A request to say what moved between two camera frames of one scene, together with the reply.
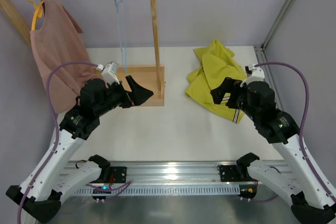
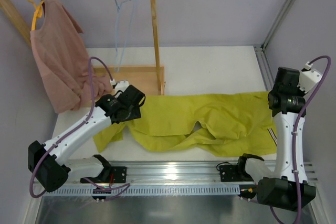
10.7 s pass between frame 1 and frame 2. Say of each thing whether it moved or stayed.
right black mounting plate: stayed
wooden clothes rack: stayed
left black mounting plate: stayed
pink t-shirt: stayed
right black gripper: moved
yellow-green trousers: moved
